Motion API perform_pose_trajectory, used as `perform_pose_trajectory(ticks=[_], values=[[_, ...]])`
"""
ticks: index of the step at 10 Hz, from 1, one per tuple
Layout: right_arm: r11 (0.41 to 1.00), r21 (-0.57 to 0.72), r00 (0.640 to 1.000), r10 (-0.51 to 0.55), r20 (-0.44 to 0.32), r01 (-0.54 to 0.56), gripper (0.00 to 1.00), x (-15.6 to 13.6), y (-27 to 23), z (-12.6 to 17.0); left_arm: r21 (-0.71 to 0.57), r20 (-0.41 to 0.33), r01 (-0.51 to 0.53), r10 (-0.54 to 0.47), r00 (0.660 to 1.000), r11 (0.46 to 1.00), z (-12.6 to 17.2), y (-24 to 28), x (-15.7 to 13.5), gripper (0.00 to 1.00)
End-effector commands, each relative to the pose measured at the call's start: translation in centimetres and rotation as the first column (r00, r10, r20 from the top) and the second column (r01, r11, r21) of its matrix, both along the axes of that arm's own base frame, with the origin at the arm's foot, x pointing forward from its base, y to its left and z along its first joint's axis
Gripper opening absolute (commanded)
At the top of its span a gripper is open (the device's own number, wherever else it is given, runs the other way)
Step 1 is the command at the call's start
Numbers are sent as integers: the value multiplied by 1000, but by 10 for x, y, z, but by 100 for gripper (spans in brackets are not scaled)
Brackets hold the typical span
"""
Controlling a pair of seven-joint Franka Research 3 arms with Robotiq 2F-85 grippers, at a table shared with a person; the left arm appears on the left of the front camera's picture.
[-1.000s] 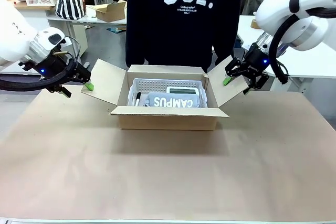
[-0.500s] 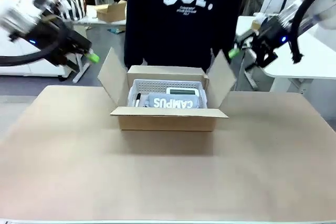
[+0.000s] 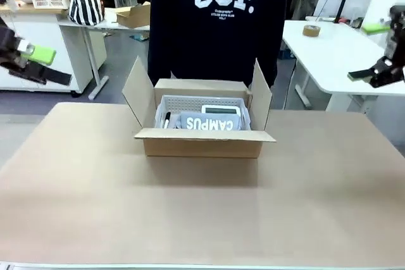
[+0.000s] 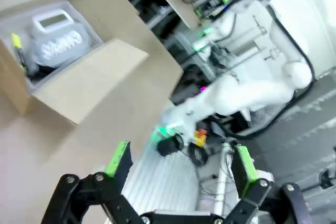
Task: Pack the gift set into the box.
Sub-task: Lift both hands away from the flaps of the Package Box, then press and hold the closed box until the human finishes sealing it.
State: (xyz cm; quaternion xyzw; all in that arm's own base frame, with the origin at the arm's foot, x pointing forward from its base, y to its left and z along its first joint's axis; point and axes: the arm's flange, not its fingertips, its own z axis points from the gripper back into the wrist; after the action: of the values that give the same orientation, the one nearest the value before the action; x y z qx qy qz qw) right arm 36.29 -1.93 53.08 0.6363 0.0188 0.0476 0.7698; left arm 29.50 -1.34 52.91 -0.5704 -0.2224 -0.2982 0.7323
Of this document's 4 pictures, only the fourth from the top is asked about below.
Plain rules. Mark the black pen cup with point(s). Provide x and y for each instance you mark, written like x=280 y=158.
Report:
x=168 y=146

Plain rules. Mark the white calculator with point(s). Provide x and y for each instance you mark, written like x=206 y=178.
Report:
x=53 y=20

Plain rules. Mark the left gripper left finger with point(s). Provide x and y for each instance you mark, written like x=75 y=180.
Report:
x=78 y=200

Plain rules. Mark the yellow red emergency stop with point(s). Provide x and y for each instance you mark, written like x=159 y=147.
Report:
x=200 y=140

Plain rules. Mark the brown cardboard box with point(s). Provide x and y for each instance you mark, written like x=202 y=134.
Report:
x=110 y=64

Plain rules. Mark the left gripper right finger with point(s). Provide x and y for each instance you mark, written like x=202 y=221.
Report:
x=275 y=203

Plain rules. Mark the aluminium profile base plate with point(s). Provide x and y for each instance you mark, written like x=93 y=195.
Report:
x=162 y=179

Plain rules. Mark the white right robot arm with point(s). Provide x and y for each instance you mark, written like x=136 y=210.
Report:
x=252 y=93

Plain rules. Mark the grey campus pouch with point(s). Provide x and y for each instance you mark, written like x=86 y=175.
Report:
x=63 y=45

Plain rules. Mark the yellow highlighter pen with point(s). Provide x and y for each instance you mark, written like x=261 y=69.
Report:
x=17 y=41

